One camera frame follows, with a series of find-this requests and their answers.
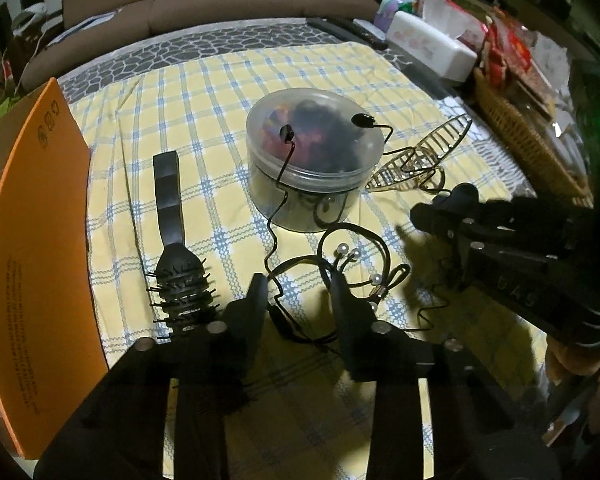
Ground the gold metal hair claw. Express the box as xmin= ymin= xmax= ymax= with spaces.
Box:
xmin=365 ymin=114 xmax=474 ymax=194

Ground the clear round plastic container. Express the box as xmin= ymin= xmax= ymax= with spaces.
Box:
xmin=246 ymin=88 xmax=385 ymax=233

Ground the black wavy wire headband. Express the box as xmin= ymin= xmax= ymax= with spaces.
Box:
xmin=263 ymin=112 xmax=451 ymax=334

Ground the black hair brush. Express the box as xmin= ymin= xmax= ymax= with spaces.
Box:
xmin=148 ymin=151 xmax=218 ymax=340

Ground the woven wicker basket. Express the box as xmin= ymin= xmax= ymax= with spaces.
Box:
xmin=474 ymin=68 xmax=593 ymax=208

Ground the yellow plaid table cloth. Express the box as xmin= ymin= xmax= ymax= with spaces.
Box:
xmin=60 ymin=40 xmax=546 ymax=479

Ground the grey stone pattern table mat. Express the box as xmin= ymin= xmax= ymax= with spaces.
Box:
xmin=59 ymin=18 xmax=535 ymax=196

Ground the orange cardboard box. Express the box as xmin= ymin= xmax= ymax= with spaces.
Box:
xmin=0 ymin=80 xmax=108 ymax=460

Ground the white tissue box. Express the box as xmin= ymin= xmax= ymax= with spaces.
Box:
xmin=386 ymin=11 xmax=477 ymax=84

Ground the black remote control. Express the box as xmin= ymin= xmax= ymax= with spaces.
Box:
xmin=306 ymin=16 xmax=389 ymax=51

